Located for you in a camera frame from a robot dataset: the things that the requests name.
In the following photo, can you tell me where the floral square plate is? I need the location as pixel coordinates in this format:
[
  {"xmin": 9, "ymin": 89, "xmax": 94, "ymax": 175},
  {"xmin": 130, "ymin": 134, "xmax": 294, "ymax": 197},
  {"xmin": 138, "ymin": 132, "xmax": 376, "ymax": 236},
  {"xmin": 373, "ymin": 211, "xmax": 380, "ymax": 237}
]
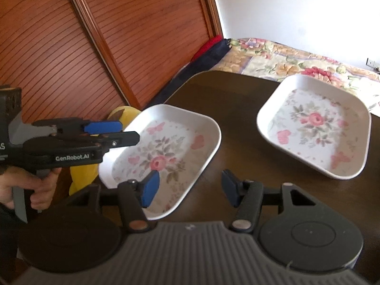
[
  {"xmin": 99, "ymin": 104, "xmax": 222, "ymax": 220},
  {"xmin": 256, "ymin": 75, "xmax": 372, "ymax": 180}
]

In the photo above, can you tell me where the person's left hand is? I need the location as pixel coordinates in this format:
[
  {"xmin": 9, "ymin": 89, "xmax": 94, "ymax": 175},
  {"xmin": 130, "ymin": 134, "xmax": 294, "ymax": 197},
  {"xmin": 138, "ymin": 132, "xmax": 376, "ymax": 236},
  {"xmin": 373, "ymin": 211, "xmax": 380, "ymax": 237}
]
[{"xmin": 1, "ymin": 167, "xmax": 61, "ymax": 210}]

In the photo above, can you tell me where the yellow plush toy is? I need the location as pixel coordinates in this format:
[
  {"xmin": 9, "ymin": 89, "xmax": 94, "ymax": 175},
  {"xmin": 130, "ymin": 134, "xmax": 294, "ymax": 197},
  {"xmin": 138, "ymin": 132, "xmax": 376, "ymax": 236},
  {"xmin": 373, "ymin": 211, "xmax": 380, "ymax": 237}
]
[{"xmin": 69, "ymin": 106, "xmax": 141, "ymax": 196}]

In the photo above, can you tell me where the wooden slatted wardrobe door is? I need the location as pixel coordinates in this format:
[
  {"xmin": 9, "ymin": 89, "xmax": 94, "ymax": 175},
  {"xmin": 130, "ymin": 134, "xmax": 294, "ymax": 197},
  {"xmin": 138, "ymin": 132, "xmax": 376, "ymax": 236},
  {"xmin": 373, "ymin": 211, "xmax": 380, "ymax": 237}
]
[{"xmin": 1, "ymin": 0, "xmax": 222, "ymax": 122}]

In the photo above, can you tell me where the dark blue blanket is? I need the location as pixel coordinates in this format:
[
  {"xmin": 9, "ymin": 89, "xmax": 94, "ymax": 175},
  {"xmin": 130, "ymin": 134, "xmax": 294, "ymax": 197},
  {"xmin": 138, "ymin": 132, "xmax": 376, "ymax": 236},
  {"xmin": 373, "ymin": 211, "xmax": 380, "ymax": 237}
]
[{"xmin": 144, "ymin": 38, "xmax": 231, "ymax": 109}]

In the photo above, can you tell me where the floral bedspread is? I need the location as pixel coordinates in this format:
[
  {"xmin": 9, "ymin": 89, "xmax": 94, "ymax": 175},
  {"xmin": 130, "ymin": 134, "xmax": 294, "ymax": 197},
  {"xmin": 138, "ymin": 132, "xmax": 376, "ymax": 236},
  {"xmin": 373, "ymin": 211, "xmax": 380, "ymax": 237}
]
[{"xmin": 212, "ymin": 38, "xmax": 379, "ymax": 116}]

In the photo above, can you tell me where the red cloth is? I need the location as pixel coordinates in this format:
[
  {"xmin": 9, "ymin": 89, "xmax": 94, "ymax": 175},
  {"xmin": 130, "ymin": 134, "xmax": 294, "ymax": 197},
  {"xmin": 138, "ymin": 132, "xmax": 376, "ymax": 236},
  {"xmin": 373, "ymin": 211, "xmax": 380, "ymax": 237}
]
[{"xmin": 191, "ymin": 35, "xmax": 223, "ymax": 62}]

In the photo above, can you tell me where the white wall socket strip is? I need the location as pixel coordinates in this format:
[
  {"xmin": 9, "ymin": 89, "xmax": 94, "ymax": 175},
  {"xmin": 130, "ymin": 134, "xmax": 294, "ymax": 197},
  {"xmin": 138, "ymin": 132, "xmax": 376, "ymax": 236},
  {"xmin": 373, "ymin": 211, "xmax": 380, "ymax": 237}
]
[{"xmin": 366, "ymin": 58, "xmax": 380, "ymax": 72}]

